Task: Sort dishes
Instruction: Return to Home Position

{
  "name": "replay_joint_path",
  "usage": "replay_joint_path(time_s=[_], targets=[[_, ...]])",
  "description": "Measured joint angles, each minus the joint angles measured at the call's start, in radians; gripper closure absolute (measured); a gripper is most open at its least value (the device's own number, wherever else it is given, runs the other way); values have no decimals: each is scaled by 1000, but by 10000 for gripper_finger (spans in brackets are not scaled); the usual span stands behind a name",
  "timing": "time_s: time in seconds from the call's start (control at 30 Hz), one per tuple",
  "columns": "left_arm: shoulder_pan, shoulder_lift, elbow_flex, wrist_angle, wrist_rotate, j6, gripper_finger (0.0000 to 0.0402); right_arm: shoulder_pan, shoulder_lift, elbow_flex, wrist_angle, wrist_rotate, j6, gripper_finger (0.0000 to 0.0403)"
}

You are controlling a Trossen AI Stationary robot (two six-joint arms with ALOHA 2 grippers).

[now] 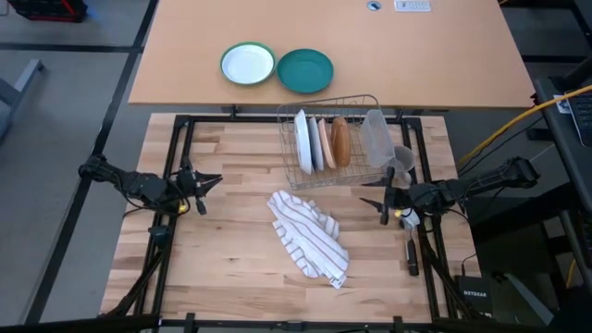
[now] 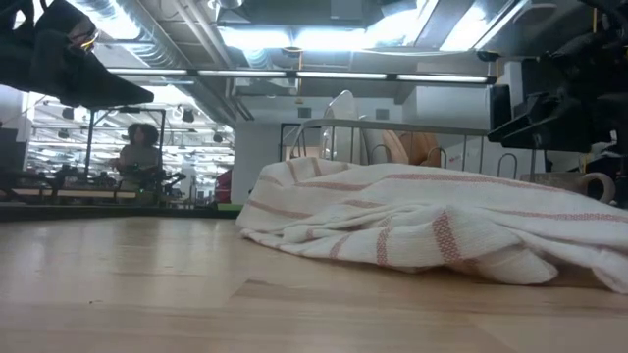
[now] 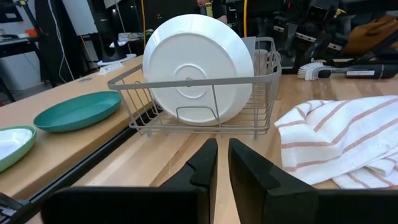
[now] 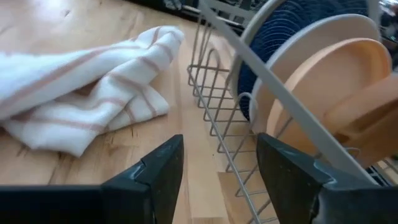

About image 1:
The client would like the clear plastic utensil holder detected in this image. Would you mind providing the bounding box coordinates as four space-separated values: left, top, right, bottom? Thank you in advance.
360 109 397 168

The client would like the blue patterned plate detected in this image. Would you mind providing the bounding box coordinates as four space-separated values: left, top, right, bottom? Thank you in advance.
308 116 326 172

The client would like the plain white plate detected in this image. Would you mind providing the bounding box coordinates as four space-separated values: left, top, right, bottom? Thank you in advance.
293 108 315 176

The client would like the white red-striped dish towel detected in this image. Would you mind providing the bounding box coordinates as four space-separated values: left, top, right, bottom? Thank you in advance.
266 190 352 290

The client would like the white plate with green rim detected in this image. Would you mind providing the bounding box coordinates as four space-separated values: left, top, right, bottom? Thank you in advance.
219 41 278 86

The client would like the white paper tag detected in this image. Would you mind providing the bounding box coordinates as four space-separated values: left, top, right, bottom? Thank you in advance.
552 93 574 116

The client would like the metal wire dish rack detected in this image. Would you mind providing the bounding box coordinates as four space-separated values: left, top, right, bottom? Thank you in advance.
276 94 411 191

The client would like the grey mug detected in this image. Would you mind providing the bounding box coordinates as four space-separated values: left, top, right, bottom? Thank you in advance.
390 145 416 186

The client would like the long yellow cable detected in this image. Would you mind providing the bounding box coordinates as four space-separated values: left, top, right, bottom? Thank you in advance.
460 84 592 166

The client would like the black keyboard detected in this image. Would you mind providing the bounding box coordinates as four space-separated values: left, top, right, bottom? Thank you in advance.
566 94 592 149

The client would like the black Netgear router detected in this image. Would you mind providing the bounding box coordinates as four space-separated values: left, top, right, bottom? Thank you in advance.
455 275 494 316

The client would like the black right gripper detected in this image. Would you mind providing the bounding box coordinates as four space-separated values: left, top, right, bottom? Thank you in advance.
359 166 434 227

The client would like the dark grey side table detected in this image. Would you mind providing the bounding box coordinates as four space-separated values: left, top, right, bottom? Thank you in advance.
531 76 592 288

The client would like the black metal table frame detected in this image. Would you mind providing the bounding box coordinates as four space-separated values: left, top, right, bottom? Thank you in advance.
99 113 468 333

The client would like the black and red toolbox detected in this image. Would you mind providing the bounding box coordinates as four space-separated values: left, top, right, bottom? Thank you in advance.
6 0 89 23

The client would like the white power strip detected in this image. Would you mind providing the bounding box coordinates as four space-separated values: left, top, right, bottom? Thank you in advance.
393 0 432 13

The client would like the short yellow cable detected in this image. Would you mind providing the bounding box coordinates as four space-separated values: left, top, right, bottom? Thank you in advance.
564 257 579 290

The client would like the light brown desk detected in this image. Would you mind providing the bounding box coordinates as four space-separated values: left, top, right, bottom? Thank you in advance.
128 0 537 110

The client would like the grey metal bench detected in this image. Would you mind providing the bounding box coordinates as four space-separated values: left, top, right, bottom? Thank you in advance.
0 58 47 144

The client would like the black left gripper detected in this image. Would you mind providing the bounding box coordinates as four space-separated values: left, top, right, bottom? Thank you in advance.
175 159 224 216

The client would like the brown wooden plate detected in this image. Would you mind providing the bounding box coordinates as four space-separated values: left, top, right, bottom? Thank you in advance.
330 115 352 168

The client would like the dish brush with black handle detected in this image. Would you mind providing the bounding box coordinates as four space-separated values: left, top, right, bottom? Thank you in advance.
400 207 421 278

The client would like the teal green plate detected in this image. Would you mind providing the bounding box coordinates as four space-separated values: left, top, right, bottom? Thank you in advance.
276 48 335 94

